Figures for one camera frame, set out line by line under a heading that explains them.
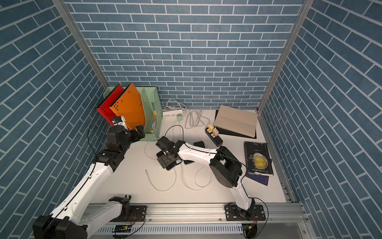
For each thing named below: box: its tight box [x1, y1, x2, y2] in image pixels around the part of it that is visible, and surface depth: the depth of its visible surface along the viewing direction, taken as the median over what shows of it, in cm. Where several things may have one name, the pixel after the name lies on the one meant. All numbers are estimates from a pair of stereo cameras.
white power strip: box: [162, 109, 184, 120], surface depth 116 cm
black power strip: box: [204, 127, 224, 147], surface depth 104 cm
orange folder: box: [108, 82, 146, 131], surface depth 91 cm
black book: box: [244, 141, 274, 176], surface depth 93 cm
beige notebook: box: [213, 105, 259, 138], surface depth 118 cm
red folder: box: [96, 84, 124, 126], surface depth 84 cm
